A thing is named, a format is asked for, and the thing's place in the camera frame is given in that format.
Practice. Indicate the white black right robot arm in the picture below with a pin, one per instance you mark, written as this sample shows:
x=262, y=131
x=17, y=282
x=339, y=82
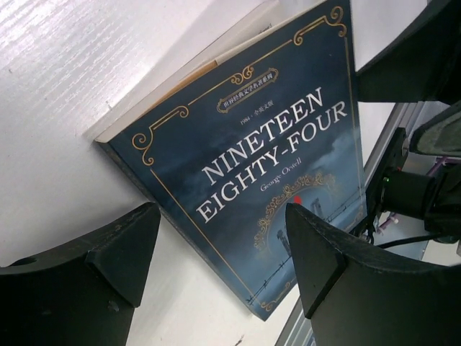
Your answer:
x=418, y=173

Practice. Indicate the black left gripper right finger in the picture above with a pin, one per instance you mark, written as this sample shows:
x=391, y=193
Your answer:
x=354, y=293

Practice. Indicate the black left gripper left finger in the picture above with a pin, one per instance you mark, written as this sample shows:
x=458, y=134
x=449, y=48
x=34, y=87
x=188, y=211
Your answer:
x=83, y=292

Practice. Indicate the Nineteen Eighty-Four blue book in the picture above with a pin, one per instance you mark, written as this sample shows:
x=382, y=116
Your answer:
x=274, y=121

